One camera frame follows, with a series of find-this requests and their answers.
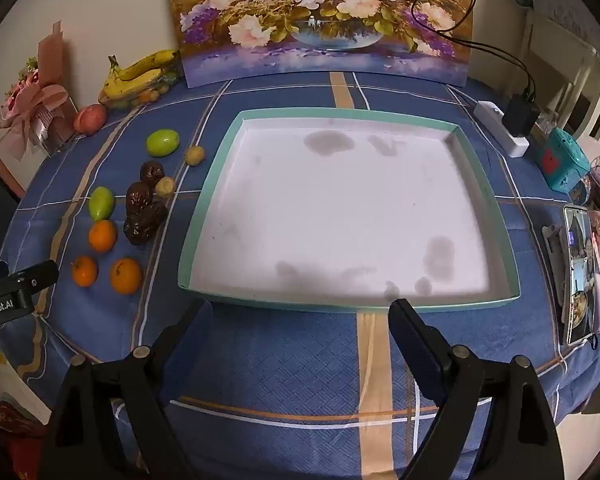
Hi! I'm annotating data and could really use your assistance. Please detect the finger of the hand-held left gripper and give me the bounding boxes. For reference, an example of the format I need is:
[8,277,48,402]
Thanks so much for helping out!
[16,259,61,292]

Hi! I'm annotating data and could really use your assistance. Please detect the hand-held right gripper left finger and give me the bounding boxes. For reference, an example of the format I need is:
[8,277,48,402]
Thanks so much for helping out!
[40,299,216,480]

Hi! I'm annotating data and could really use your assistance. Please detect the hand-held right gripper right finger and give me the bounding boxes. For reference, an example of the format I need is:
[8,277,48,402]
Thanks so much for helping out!
[387,298,567,480]

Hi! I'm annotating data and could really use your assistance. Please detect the small orange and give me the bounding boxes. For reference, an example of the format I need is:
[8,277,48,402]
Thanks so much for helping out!
[71,256,99,288]
[88,220,118,253]
[110,258,144,295]

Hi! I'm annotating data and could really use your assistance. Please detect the small green fruit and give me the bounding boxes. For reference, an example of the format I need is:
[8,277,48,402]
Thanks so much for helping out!
[89,186,116,222]

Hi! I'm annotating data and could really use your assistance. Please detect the teal cardboard tray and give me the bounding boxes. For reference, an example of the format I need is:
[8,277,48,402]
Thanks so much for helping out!
[177,107,522,311]

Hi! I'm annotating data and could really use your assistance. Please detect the large green fruit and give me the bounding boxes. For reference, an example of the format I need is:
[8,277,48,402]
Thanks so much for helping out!
[146,129,181,157]

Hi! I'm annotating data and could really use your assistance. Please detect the blue plaid tablecloth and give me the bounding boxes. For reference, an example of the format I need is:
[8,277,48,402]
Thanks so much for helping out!
[0,72,600,480]

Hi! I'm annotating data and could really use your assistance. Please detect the grey phone stand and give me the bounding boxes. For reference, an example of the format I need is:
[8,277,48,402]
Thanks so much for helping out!
[541,224,567,307]

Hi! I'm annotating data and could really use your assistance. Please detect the red apple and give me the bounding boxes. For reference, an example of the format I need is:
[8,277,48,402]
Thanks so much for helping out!
[73,104,108,135]

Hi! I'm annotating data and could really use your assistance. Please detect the pink flower bouquet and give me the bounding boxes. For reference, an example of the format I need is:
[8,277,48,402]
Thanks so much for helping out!
[0,21,81,157]

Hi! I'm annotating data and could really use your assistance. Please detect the smartphone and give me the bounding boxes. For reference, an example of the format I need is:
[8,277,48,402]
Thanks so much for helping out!
[561,204,597,347]

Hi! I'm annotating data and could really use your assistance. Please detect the yellow banana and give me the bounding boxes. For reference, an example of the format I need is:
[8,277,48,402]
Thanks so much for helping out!
[109,49,179,82]
[102,69,164,102]

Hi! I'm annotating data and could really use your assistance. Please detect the clear plastic fruit container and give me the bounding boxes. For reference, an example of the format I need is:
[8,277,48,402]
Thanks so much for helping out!
[99,72,178,111]

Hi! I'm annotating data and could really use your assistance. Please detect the white power strip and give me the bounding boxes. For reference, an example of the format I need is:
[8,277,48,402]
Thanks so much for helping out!
[473,101,531,159]

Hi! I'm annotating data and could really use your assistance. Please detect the teal toy radio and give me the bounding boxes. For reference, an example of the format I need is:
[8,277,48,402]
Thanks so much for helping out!
[536,127,591,194]

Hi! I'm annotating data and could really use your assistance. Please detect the black charger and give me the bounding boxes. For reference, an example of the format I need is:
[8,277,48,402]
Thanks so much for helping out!
[502,93,541,137]

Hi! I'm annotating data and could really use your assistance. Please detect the white chair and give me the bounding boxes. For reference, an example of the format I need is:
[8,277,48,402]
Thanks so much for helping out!
[524,7,600,157]

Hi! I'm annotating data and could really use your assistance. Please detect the flower painting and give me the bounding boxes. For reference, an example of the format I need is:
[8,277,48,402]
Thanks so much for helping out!
[164,0,477,89]

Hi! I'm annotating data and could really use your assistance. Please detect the black cable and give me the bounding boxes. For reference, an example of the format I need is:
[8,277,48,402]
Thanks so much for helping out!
[411,0,540,102]

